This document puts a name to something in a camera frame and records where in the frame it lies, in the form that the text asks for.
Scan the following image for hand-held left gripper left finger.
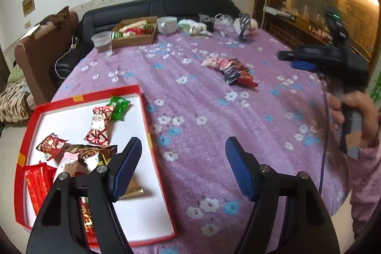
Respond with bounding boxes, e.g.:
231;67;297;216
26;137;142;254

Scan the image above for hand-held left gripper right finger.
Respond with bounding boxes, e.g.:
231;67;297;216
225;136;341;254

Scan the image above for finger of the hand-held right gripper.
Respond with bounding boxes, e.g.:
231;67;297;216
277;46;326;62
290;61;323;72

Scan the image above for dark brown snack packet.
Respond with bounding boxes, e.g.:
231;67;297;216
65;144;118;167

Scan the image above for red shallow box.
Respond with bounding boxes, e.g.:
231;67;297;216
14;84;178;249

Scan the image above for red white patterned snack packet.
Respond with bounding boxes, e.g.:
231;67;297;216
84;121;111;145
92;105;115;124

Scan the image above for pink white snack packet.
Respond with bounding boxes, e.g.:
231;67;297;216
58;151;90;177

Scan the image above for red gold print snack packet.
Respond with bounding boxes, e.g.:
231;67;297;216
80;197;99;238

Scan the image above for pile of mixed snack packets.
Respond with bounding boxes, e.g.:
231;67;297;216
201;57;259;89

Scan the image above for green candy packet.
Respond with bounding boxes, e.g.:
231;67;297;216
109;96;132;122

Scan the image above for long red snack packet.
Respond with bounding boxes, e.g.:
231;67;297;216
39;163;58;204
23;165;46;218

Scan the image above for red snack packet white print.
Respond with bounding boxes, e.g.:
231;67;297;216
36;133;68;161

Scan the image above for person's right forearm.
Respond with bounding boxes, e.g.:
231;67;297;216
350;135;381;239

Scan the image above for green and red wrapped snacks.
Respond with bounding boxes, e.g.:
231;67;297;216
112;20;157;40

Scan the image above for person's right hand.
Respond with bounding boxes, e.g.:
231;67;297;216
329;90;381;150

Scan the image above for green plant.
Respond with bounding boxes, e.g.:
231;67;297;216
369;84;381;106

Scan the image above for white power strip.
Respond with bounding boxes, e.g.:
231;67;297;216
264;5;299;18

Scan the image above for purple floral tablecloth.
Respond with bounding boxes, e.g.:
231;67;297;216
49;28;355;254

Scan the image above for green and white cloth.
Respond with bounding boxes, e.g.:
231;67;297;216
178;19;211;36

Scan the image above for brown cardboard box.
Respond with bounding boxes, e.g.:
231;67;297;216
111;16;158;49

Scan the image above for white ceramic mug bowl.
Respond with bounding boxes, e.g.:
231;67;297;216
157;16;179;35

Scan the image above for clear plastic cup with water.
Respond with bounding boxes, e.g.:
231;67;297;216
91;31;114;54

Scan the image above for leaf patterned cushion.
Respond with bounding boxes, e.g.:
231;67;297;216
0;66;34;123

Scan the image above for brown armchair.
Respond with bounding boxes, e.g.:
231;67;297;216
14;10;79;106

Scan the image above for black leather sofa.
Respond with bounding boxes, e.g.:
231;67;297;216
49;0;241;88

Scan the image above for brown crumpled cloth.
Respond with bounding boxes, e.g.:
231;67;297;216
45;6;71;27

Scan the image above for white paper sheet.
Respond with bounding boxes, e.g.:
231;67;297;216
19;25;41;40

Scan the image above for purple cable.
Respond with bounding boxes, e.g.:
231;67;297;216
318;72;331;195

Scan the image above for white charger cable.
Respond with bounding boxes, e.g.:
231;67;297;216
55;36;78;76

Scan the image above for small yellow wall plaque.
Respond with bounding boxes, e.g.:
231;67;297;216
22;0;36;17

